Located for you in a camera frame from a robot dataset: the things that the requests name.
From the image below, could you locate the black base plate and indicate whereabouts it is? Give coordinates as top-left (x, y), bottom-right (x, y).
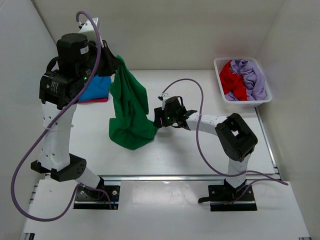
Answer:
top-left (198, 182), bottom-right (258, 212)
top-left (73, 183), bottom-right (121, 210)

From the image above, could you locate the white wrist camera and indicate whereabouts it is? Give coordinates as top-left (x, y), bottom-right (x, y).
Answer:
top-left (77, 17), bottom-right (102, 44)
top-left (158, 92), bottom-right (171, 110)

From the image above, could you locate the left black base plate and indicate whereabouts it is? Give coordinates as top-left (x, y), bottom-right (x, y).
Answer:
top-left (73, 183), bottom-right (121, 210)

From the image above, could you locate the red t shirt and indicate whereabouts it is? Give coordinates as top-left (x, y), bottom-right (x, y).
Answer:
top-left (219, 60), bottom-right (248, 102)

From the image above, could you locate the silver aluminium rail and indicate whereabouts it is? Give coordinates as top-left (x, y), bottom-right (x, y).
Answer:
top-left (102, 174), bottom-right (225, 181)

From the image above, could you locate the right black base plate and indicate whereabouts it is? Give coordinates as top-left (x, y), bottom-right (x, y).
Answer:
top-left (198, 182), bottom-right (258, 212)

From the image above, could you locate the white plastic basket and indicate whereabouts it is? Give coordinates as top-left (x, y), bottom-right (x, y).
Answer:
top-left (213, 56), bottom-right (272, 110)

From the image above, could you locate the folded pink t shirt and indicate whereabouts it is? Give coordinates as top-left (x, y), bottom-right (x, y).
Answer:
top-left (78, 98), bottom-right (108, 104)

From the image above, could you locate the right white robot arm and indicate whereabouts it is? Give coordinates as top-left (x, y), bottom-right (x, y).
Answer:
top-left (153, 93), bottom-right (258, 200)

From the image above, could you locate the folded blue t shirt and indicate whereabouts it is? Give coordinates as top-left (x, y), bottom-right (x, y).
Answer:
top-left (78, 76), bottom-right (112, 101)

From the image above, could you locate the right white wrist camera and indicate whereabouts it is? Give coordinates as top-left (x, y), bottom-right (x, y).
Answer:
top-left (158, 92), bottom-right (171, 110)

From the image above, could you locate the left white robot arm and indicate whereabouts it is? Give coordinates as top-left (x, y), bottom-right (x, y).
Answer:
top-left (30, 33), bottom-right (120, 199)

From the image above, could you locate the lilac t shirt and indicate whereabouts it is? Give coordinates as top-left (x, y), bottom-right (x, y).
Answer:
top-left (231, 59), bottom-right (266, 101)

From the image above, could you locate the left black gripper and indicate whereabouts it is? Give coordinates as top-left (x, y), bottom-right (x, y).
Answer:
top-left (85, 32), bottom-right (126, 73)

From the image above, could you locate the green t shirt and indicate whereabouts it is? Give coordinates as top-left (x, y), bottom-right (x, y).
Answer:
top-left (108, 55), bottom-right (158, 150)

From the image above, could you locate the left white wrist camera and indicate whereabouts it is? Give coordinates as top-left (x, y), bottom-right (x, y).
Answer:
top-left (77, 17), bottom-right (102, 44)

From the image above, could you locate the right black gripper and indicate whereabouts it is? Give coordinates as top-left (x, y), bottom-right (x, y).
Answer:
top-left (153, 106), bottom-right (177, 129)

